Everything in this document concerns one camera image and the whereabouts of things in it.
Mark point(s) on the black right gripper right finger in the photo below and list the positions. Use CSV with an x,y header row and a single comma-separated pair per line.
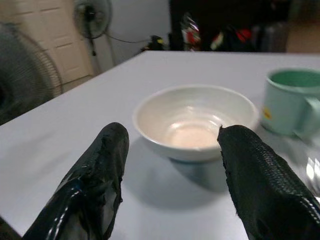
x,y
262,187

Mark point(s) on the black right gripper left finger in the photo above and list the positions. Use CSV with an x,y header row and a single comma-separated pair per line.
x,y
100,170

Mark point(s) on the white ceramic bowl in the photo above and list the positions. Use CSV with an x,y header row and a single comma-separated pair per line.
x,y
190,117

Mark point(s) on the mint green mug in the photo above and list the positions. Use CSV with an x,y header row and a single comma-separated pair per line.
x,y
282,112

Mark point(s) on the large grey floor fan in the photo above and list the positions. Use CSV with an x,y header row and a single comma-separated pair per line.
x,y
22,75

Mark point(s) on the black yellow power tool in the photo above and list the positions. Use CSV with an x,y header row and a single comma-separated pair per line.
x,y
156,41

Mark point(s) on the cream panelled door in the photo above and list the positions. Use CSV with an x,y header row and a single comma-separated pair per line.
x,y
60,32

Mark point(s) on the black suitcase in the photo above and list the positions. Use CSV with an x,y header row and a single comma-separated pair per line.
x,y
270,37

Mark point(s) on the red cloth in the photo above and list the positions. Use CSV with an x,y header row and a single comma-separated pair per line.
x,y
243,35

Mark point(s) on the bottle with red label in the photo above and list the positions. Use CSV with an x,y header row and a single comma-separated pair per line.
x,y
190,32

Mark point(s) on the black cabinet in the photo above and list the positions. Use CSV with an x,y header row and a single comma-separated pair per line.
x,y
212,15

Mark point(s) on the black pedestal fan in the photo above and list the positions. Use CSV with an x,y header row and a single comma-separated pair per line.
x,y
91,15

